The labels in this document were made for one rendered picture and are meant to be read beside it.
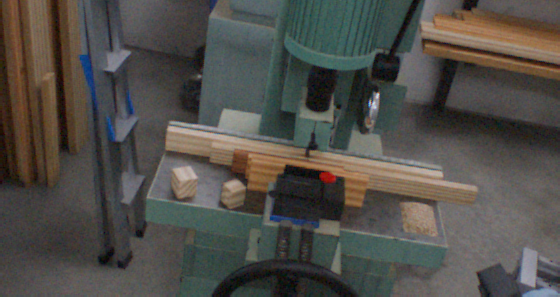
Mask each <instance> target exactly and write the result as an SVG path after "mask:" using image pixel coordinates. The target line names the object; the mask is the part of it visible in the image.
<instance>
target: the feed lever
mask: <svg viewBox="0 0 560 297"><path fill-rule="evenodd" d="M420 1H421V0H412V2H411V4H410V6H409V8H408V13H407V14H406V16H405V19H404V21H403V23H402V25H401V27H400V29H399V31H398V33H397V35H396V38H395V40H394V42H393V45H392V48H391V50H390V52H389V54H385V53H379V52H378V53H377V54H376V57H375V60H374V63H373V68H372V78H373V79H375V80H379V81H385V82H391V83H394V82H395V81H396V79H397V76H398V73H399V68H400V58H399V56H395V54H396V52H397V50H398V48H399V45H400V44H401V42H402V40H403V38H404V36H405V34H406V31H407V29H408V26H409V24H410V22H411V20H412V18H413V15H414V14H415V12H416V10H417V8H418V6H419V4H420Z"/></svg>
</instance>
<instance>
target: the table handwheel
mask: <svg viewBox="0 0 560 297"><path fill-rule="evenodd" d="M273 275H277V282H278V289H279V297H297V295H296V292H295V290H294V288H295V280H296V279H294V278H287V275H292V276H299V277H304V278H308V279H310V280H313V281H316V282H318V283H320V284H323V285H325V286H326V287H329V288H330V289H332V290H333V291H335V292H336V293H337V294H338V295H339V296H340V297H360V296H359V293H358V292H357V290H356V289H355V288H354V287H352V286H351V285H350V284H349V283H348V282H347V281H346V280H345V279H344V278H343V277H342V276H341V275H339V274H338V273H336V272H333V271H331V270H329V269H327V268H325V267H323V266H321V265H318V264H315V263H312V262H309V261H304V260H299V259H290V258H276V259H267V260H261V261H258V262H254V263H251V264H248V265H246V266H244V267H242V268H240V269H238V270H236V271H235V272H231V273H230V274H229V275H228V276H227V277H226V278H225V279H224V280H223V281H222V282H221V283H220V284H219V285H218V286H216V288H215V289H214V291H213V293H212V296H211V297H229V296H230V295H231V294H232V293H233V292H234V291H235V290H236V289H237V288H238V287H241V286H243V285H244V284H246V283H248V282H250V281H253V280H255V279H259V278H262V277H266V276H273Z"/></svg>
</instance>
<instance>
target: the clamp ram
mask: <svg viewBox="0 0 560 297"><path fill-rule="evenodd" d="M324 172H328V171H322V170H316V169H311V168H305V167H299V166H294V165H289V164H285V167H284V172H283V174H284V175H290V176H301V177H307V178H312V179H318V180H321V179H320V175H321V174H322V173H324ZM328 173H330V172H328Z"/></svg>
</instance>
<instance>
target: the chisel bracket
mask: <svg viewBox="0 0 560 297"><path fill-rule="evenodd" d="M307 92H308V88H307V87H305V86H302V87H301V91H300V95H299V100H298V105H297V110H296V118H295V127H294V146H299V147H305V148H309V147H308V144H309V142H311V133H312V132H313V133H315V142H317V143H318V148H317V149H316V150H322V151H327V150H328V143H329V142H330V141H331V136H330V135H331V131H332V129H333V128H334V124H333V94H332V98H331V103H330V107H329V109H328V110H327V111H322V112H320V111H314V110H311V109H310V108H307V107H306V105H305V101H306V96H307Z"/></svg>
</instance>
